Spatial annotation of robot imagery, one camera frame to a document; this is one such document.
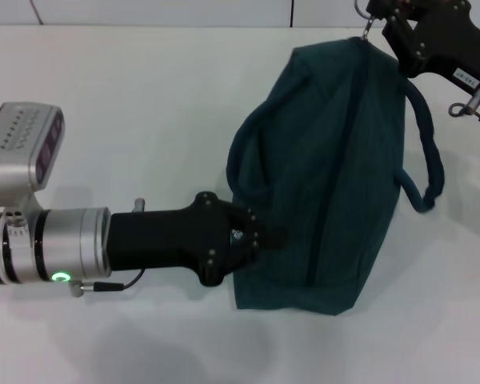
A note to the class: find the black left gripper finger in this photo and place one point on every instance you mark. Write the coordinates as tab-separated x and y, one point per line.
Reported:
260	234

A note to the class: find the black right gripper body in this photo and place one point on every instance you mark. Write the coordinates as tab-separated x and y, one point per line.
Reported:
448	40

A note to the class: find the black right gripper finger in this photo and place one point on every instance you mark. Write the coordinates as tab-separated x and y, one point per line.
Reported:
408	8
404	48

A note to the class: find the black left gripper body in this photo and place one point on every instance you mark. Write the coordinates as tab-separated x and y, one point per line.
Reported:
164	240

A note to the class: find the dark teal insulated lunch bag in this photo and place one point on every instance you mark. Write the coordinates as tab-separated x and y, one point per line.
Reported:
324	180

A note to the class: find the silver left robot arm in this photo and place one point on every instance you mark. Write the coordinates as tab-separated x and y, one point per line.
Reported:
44	244

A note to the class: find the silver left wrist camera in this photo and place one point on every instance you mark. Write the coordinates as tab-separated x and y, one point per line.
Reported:
28	152

